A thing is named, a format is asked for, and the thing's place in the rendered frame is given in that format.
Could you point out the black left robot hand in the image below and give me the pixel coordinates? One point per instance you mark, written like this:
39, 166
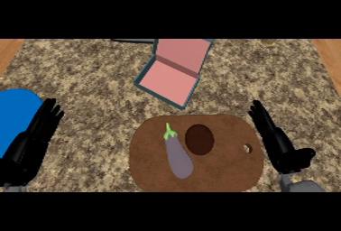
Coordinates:
27, 144

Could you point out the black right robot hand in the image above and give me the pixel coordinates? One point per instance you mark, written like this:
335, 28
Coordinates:
279, 144

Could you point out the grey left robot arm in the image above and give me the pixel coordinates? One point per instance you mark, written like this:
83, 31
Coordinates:
14, 189

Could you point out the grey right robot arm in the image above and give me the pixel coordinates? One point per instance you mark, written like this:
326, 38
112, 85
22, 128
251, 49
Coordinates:
298, 185

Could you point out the brown wooden cutting board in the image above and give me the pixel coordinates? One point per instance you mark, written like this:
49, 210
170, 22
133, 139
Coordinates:
208, 162

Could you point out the pink box with teal rim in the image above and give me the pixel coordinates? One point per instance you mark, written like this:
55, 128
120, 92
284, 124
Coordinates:
174, 72

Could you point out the blue round plate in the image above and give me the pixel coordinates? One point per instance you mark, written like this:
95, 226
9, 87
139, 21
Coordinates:
15, 117

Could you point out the purple eggplant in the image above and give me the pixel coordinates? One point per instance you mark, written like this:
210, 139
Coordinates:
179, 158

